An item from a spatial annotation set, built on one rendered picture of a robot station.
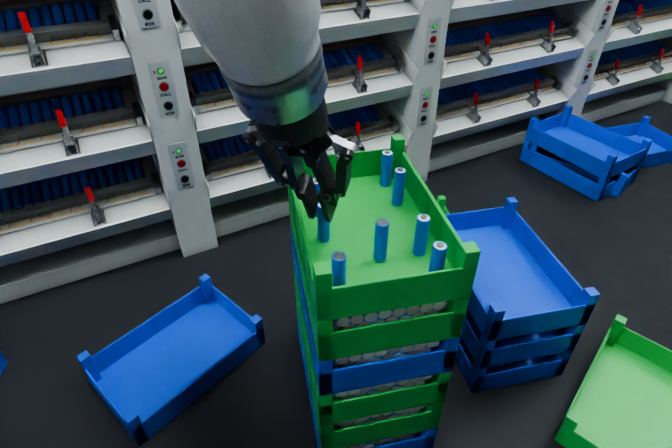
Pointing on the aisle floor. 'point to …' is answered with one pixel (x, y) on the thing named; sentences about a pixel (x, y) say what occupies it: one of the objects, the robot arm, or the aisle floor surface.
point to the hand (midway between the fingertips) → (318, 199)
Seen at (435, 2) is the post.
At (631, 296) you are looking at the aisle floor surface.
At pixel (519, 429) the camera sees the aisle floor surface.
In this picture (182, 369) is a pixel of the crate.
